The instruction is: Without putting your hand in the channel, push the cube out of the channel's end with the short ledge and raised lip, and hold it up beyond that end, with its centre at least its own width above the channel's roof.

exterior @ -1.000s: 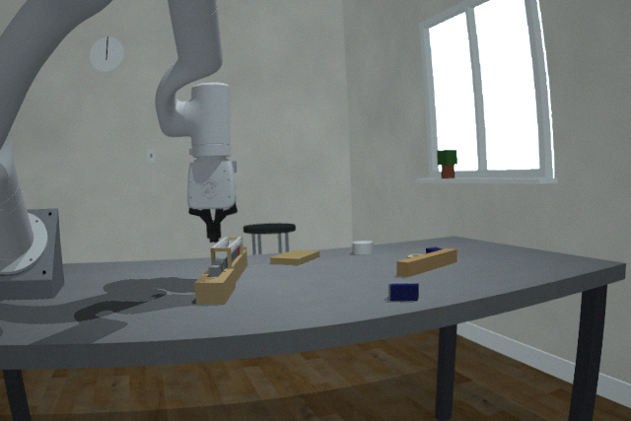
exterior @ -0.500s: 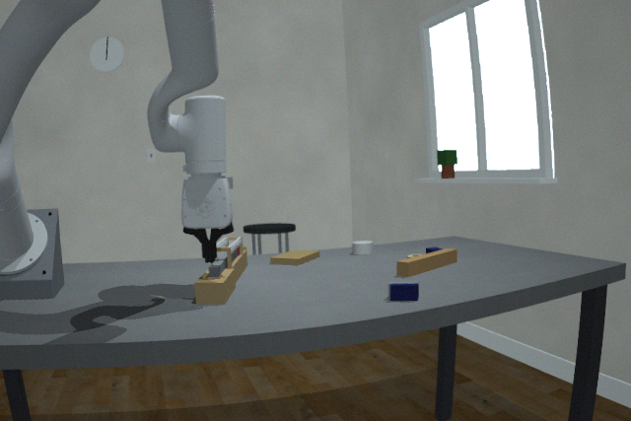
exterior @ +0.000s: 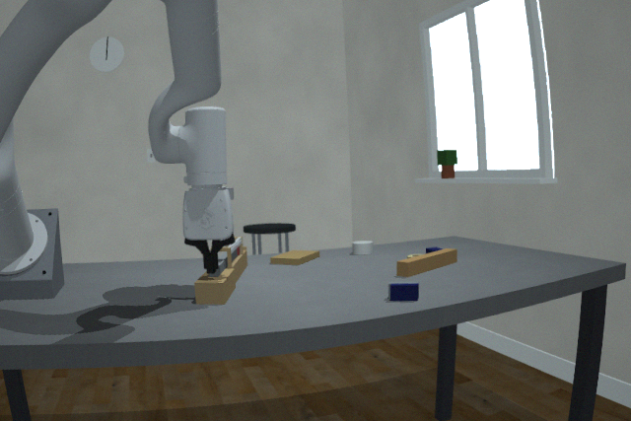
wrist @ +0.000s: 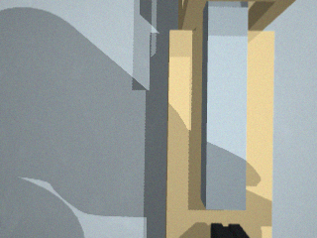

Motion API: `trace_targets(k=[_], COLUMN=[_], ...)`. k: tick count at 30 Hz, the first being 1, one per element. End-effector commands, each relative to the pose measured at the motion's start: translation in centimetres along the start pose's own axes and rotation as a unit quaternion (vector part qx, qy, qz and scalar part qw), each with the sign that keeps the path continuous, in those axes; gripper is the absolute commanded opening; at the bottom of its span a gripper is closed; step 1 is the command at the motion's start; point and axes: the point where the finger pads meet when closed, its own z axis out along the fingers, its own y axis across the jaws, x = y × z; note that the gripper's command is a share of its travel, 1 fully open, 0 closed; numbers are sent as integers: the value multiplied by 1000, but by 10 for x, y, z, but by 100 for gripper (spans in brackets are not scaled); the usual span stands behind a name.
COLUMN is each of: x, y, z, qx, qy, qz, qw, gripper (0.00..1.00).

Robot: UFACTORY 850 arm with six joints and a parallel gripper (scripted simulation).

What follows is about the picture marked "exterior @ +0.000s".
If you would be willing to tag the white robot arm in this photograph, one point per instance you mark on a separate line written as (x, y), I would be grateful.
(30, 40)

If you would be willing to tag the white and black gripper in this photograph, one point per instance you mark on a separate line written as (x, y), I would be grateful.
(206, 218)

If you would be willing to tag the tan wooden batten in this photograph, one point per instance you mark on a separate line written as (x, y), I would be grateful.
(426, 262)

